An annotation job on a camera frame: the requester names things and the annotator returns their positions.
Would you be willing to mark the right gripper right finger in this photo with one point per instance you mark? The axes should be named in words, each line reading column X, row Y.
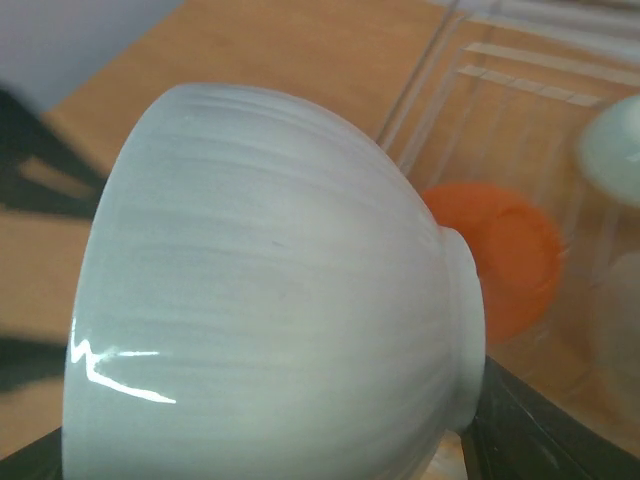
column 519, row 434

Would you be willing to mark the teal patterned ceramic bowl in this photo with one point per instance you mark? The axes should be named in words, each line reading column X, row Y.
column 608, row 151

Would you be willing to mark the plain white bottom bowl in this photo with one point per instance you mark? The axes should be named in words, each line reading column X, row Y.
column 264, row 295

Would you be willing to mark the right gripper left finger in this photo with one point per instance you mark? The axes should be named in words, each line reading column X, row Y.
column 40, row 460

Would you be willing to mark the chrome wire dish rack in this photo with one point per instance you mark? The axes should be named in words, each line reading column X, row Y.
column 500, row 93

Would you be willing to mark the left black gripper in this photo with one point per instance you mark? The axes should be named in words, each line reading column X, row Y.
column 41, row 174

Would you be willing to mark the orange white ceramic bowl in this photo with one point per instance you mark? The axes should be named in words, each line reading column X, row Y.
column 518, row 251

